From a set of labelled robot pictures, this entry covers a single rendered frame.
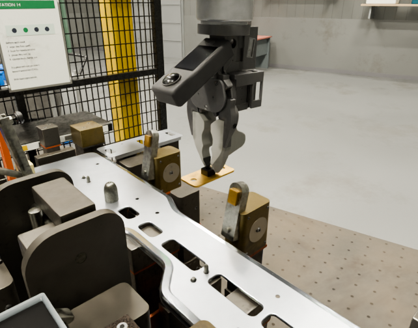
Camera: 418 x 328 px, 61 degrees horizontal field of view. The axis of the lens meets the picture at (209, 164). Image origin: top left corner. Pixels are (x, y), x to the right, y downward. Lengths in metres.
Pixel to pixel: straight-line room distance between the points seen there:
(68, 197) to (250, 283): 0.33
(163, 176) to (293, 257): 0.49
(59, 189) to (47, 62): 0.95
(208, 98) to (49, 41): 1.02
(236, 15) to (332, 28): 7.97
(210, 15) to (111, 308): 0.39
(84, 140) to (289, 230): 0.76
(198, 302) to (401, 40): 7.86
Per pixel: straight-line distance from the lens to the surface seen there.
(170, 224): 0.77
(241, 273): 0.65
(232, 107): 0.48
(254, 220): 0.76
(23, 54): 1.43
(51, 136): 1.21
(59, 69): 1.48
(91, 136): 1.22
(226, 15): 0.47
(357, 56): 8.37
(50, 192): 0.55
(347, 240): 1.31
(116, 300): 0.51
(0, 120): 0.85
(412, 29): 8.22
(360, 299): 1.10
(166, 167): 1.00
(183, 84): 0.43
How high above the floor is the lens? 1.44
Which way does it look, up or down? 25 degrees down
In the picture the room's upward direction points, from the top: straight up
